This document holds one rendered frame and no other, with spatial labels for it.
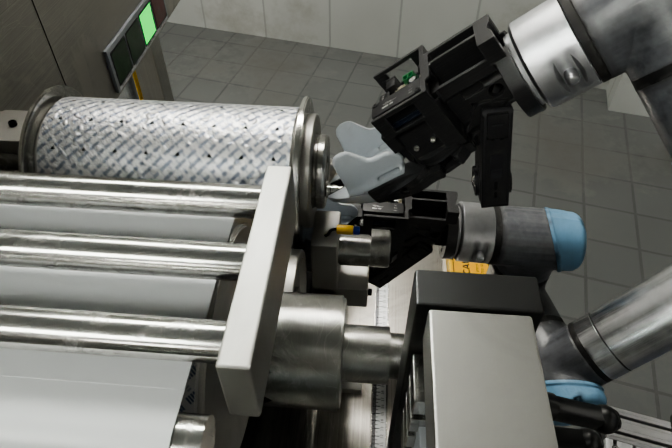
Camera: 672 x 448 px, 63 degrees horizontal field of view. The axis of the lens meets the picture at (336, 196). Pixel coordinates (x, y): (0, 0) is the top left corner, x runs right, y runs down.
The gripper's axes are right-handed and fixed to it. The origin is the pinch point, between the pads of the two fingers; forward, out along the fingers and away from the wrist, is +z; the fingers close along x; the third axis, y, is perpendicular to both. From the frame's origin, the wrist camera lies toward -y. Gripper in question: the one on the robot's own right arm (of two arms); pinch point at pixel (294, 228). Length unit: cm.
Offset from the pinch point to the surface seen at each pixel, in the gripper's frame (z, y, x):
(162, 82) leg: 45, -28, -72
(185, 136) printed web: 8.5, 20.9, 8.7
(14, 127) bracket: 26.5, 18.6, 6.5
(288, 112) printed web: -0.5, 21.7, 4.8
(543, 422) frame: -14, 35, 39
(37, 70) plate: 30.4, 17.4, -5.4
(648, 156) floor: -139, -105, -157
